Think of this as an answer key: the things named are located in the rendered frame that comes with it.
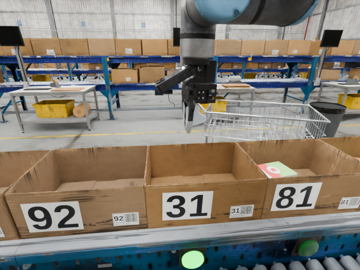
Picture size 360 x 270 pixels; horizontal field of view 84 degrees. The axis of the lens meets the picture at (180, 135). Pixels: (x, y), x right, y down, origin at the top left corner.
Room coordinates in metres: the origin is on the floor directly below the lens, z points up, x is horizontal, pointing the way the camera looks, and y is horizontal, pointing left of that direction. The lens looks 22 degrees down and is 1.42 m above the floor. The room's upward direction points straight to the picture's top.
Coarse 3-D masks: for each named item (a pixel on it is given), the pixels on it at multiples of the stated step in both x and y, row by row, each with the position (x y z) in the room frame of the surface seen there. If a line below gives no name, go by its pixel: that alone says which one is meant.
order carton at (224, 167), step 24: (192, 144) 0.80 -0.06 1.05; (216, 144) 0.81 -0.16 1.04; (168, 168) 0.79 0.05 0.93; (192, 168) 0.80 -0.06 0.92; (216, 168) 0.81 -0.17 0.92; (240, 168) 0.74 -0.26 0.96; (168, 192) 0.50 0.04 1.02; (216, 192) 0.52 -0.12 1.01; (240, 192) 0.53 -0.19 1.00; (264, 192) 0.54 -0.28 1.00; (216, 216) 0.52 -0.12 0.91
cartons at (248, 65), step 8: (88, 64) 8.84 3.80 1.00; (96, 64) 8.86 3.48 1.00; (144, 64) 9.07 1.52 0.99; (152, 64) 9.11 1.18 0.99; (160, 64) 9.16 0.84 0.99; (168, 64) 9.16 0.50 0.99; (224, 64) 9.44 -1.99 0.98; (232, 64) 9.46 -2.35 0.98; (240, 64) 9.49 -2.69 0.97; (248, 64) 9.53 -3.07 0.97; (256, 64) 9.59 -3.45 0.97; (264, 64) 9.62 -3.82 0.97; (272, 64) 9.66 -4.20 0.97; (280, 64) 9.69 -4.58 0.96; (304, 64) 9.82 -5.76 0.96; (328, 64) 9.93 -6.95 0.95
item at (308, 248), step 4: (308, 240) 0.48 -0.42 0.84; (312, 240) 0.49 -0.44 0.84; (300, 244) 0.48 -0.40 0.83; (304, 244) 0.48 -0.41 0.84; (308, 244) 0.47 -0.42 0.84; (312, 244) 0.48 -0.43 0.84; (316, 244) 0.48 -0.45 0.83; (300, 248) 0.47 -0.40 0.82; (304, 248) 0.47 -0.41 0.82; (308, 248) 0.47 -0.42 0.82; (312, 248) 0.47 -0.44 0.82; (316, 248) 0.48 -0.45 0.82; (300, 252) 0.47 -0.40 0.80; (304, 252) 0.47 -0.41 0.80; (308, 252) 0.47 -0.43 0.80; (312, 252) 0.47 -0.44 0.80; (304, 256) 0.47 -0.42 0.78; (308, 256) 0.48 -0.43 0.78
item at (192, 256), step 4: (188, 252) 0.44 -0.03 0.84; (192, 252) 0.44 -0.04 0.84; (196, 252) 0.44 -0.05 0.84; (184, 256) 0.44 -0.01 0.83; (188, 256) 0.43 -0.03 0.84; (192, 256) 0.43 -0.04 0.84; (196, 256) 0.44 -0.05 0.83; (200, 256) 0.44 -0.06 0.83; (184, 260) 0.43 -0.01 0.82; (188, 260) 0.43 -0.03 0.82; (192, 260) 0.43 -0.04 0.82; (196, 260) 0.43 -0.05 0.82; (200, 260) 0.44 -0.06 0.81; (184, 264) 0.43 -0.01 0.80; (188, 264) 0.43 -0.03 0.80; (192, 264) 0.43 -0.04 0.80; (196, 264) 0.43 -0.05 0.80; (200, 264) 0.44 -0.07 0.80
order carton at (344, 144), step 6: (318, 138) 0.86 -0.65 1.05; (324, 138) 0.87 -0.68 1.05; (330, 138) 0.87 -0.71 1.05; (336, 138) 0.87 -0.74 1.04; (342, 138) 0.88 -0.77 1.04; (348, 138) 0.88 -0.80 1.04; (354, 138) 0.88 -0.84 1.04; (330, 144) 0.87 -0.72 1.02; (336, 144) 0.88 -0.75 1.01; (342, 144) 0.88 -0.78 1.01; (348, 144) 0.88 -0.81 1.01; (354, 144) 0.89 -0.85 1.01; (342, 150) 0.88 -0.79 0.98; (348, 150) 0.88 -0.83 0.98; (354, 150) 0.89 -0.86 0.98; (354, 156) 0.89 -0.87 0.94
